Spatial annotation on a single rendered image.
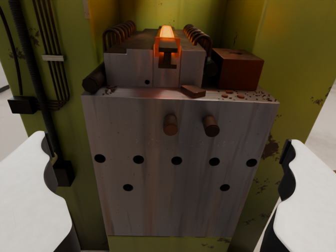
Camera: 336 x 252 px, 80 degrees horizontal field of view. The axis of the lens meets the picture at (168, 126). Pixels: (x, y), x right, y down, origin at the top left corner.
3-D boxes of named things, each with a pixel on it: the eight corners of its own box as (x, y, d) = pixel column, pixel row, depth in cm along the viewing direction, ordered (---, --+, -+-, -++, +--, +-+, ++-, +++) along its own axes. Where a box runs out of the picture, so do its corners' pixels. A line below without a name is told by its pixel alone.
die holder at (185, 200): (232, 237, 61) (281, 102, 39) (106, 235, 60) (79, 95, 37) (203, 135, 109) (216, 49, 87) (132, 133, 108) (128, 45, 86)
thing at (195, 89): (180, 91, 42) (180, 85, 41) (191, 88, 43) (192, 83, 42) (193, 98, 38) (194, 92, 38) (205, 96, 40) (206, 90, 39)
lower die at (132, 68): (201, 88, 43) (206, 46, 39) (106, 85, 43) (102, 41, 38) (184, 51, 79) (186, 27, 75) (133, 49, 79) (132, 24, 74)
